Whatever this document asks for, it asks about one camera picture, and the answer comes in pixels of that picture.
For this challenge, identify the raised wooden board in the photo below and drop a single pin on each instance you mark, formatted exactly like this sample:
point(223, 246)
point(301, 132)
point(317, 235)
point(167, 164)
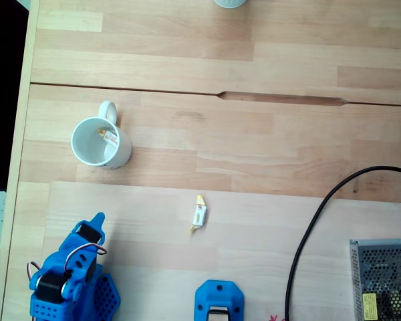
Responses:
point(254, 234)

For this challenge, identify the white ceramic mug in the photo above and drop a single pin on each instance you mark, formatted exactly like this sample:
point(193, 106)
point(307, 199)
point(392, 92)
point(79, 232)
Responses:
point(87, 147)

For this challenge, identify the metal mesh power supply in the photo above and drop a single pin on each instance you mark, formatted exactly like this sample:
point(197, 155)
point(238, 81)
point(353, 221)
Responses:
point(381, 274)

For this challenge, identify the white round object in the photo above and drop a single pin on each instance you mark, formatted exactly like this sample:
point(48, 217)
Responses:
point(230, 2)

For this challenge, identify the blue printed post base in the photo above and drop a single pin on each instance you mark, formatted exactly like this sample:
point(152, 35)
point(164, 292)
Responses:
point(219, 292)

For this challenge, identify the wooden post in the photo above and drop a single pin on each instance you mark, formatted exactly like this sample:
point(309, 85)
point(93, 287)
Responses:
point(219, 317)

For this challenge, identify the yellow white sweet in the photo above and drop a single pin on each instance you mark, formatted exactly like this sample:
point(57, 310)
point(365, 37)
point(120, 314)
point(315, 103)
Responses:
point(200, 214)
point(109, 136)

